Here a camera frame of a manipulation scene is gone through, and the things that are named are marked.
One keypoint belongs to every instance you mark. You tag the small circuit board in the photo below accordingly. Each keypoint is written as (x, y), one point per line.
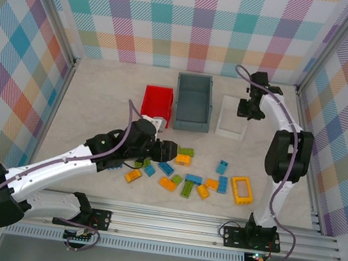
(259, 258)
(79, 238)

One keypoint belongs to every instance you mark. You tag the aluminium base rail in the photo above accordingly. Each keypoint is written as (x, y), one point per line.
(164, 225)

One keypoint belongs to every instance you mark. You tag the yellow lego window frame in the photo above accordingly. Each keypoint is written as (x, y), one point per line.
(244, 202)

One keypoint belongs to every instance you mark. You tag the grey plastic bin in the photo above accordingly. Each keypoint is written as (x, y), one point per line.
(193, 107)

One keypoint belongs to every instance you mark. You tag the red plastic bin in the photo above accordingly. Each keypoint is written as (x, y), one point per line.
(157, 100)

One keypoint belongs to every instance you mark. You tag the green lego brick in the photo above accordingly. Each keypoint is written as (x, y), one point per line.
(189, 152)
(177, 179)
(139, 164)
(187, 190)

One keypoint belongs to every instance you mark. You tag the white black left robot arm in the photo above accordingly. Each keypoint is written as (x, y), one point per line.
(48, 168)

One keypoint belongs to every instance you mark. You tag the white plastic bin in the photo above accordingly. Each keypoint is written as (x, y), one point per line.
(229, 134)

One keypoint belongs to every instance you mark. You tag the aluminium side rail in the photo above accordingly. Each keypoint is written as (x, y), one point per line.
(315, 196)
(56, 104)

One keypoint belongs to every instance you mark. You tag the aluminium frame post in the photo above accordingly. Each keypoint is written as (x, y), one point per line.
(58, 7)
(331, 45)

